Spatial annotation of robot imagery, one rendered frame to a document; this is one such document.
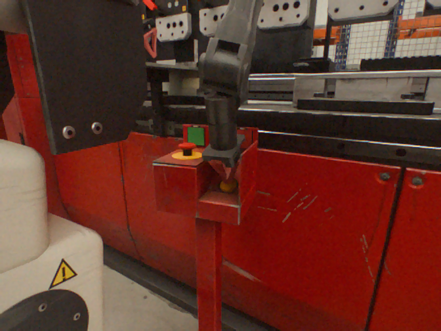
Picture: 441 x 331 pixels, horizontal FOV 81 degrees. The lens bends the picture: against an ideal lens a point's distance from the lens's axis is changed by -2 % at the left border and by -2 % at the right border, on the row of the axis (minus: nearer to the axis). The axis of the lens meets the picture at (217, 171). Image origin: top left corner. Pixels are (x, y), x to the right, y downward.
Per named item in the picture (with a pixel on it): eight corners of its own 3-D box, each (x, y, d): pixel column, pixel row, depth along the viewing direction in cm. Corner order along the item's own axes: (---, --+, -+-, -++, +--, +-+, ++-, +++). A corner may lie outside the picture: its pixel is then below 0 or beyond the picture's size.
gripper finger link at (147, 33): (150, 54, 85) (137, 23, 79) (166, 52, 82) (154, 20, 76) (136, 63, 82) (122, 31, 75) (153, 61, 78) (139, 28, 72)
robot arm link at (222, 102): (198, 94, 48) (228, 94, 46) (212, 83, 53) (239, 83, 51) (203, 129, 51) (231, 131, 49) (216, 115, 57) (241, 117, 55)
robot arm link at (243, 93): (198, 54, 45) (246, 65, 43) (222, 43, 53) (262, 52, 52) (193, 117, 52) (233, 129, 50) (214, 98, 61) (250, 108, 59)
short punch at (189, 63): (174, 68, 101) (172, 41, 98) (177, 69, 102) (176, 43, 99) (194, 67, 95) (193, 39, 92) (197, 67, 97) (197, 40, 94)
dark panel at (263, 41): (142, 92, 183) (137, 23, 170) (144, 92, 185) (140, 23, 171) (306, 94, 125) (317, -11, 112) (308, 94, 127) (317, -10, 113)
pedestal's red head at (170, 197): (155, 211, 60) (149, 133, 55) (186, 188, 75) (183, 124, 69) (239, 226, 54) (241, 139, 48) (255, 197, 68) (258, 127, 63)
